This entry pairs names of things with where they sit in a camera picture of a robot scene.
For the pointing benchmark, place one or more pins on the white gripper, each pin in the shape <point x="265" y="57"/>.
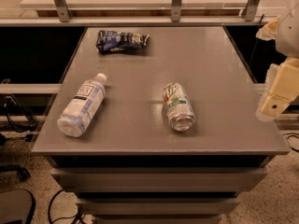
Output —
<point x="289" y="34"/>

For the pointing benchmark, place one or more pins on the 7up soda can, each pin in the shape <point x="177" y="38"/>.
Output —
<point x="178" y="108"/>

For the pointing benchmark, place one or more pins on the blue chip bag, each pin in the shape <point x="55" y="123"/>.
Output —
<point x="113" y="41"/>

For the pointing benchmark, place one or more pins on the grey drawer cabinet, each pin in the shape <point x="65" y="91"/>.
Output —
<point x="131" y="167"/>

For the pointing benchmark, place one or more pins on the clear plastic water bottle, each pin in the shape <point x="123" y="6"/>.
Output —
<point x="78" y="114"/>

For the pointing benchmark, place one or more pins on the black office chair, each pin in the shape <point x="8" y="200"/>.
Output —
<point x="17" y="203"/>

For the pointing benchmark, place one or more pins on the metal railing frame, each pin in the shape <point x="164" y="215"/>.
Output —
<point x="135" y="12"/>

